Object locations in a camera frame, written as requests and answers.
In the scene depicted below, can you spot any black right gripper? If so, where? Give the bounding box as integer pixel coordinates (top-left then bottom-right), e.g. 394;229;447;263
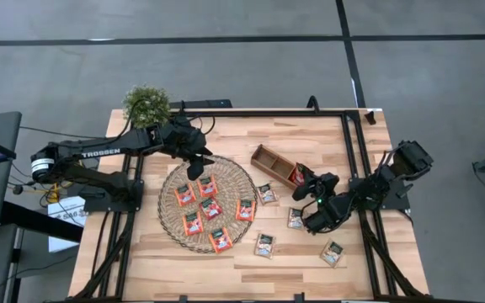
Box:
290;163;341;204

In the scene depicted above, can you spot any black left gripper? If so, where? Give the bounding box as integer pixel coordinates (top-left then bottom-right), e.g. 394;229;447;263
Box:
160;116;216;183

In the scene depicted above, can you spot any red tea packet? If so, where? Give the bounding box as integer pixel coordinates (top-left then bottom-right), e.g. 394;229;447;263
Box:
199;196;224;221
289;162;309;187

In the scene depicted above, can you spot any orange tea packet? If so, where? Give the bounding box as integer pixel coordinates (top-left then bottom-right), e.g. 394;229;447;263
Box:
181;210;205;237
208;227;234;254
235;199;257;223
196;174;220;199
173;183;197;207

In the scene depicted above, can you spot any clear snack packet foreground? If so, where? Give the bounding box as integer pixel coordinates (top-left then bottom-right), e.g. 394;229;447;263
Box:
253;233;277;260

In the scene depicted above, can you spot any round woven placemat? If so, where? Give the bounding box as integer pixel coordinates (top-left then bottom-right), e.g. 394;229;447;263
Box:
157;154;259;254

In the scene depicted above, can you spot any wooden compartment box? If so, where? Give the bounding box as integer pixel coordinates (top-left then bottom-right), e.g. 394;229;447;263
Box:
250;143;311;190

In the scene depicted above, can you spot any black power strip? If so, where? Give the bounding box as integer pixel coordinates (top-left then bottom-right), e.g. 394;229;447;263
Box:
169;98;233;110

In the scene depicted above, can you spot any green potted plant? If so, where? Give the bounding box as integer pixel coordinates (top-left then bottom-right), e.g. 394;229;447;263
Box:
122;84;172;130

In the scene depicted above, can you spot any white paper sheet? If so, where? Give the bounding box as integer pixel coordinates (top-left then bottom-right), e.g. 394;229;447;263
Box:
47;195;88;253

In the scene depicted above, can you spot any black desk beam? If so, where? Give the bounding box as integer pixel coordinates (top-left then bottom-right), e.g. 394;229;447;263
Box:
0;200;84;243

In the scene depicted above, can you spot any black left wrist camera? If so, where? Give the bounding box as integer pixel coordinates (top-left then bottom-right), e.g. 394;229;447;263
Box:
179;125;208;156

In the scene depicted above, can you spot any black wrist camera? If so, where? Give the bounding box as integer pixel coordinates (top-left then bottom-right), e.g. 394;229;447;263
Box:
179;125;208;156
302;209;337;236

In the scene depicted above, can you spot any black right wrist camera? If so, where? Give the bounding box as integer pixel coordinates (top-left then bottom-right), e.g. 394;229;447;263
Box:
302;209;337;236

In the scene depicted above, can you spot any black aluminium table frame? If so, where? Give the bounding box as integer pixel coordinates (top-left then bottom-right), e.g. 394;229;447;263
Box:
67;108;431;303

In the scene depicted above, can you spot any black cable clamp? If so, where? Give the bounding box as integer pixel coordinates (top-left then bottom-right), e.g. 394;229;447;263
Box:
306;95;322;114

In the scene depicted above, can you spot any black left camera cable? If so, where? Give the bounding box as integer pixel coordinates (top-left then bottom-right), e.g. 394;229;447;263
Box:
99;98;217;142

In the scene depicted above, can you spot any yellow cable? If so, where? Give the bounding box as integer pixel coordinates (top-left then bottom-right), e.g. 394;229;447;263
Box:
35;172;80;206

